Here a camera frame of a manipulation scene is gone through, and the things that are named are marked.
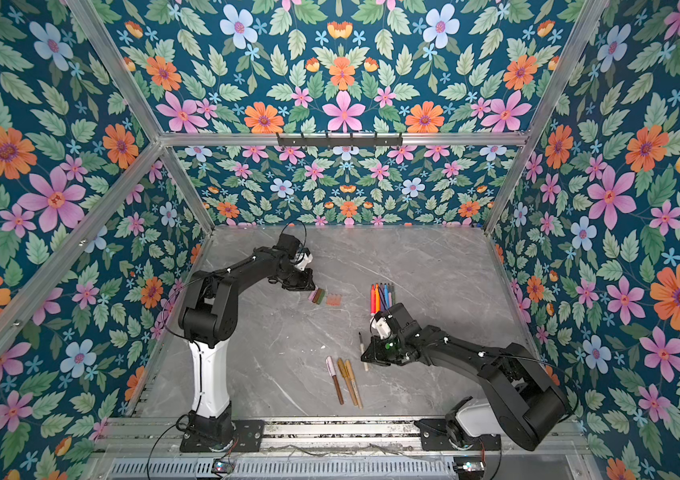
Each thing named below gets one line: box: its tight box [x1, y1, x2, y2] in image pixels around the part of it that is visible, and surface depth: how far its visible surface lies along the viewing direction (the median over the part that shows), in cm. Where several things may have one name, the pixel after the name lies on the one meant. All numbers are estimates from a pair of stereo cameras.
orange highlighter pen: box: [375, 283, 381, 313], surface depth 100 cm
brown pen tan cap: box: [346, 359, 363, 410], surface depth 84 cm
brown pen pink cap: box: [325, 356, 344, 405], surface depth 86 cm
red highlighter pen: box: [370, 284, 376, 315], surface depth 100 cm
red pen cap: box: [327, 294, 341, 306], surface depth 100 cm
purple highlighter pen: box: [378, 282, 387, 310], surface depth 100 cm
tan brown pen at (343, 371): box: [337, 358, 358, 406], surface depth 85 cm
